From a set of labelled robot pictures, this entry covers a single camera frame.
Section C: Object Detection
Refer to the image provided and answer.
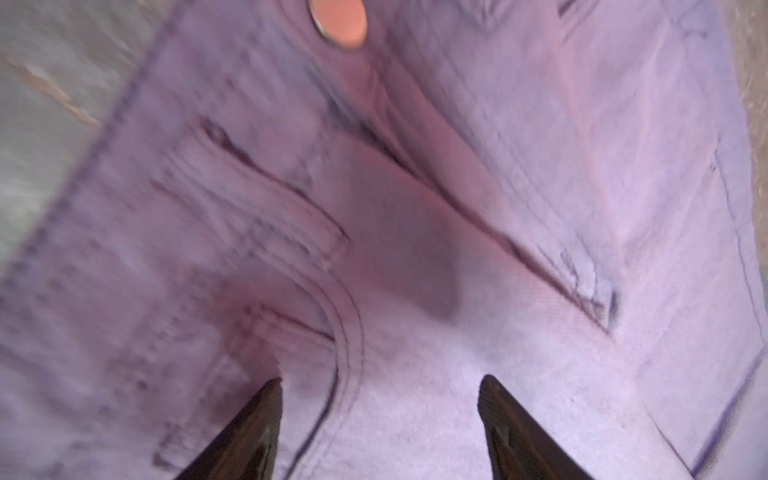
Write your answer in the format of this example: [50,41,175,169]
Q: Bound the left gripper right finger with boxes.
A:
[477,375,591,480]

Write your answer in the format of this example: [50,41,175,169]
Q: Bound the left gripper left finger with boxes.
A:
[177,378,283,480]

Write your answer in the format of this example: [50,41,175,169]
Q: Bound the purple trousers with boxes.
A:
[1,1,767,479]

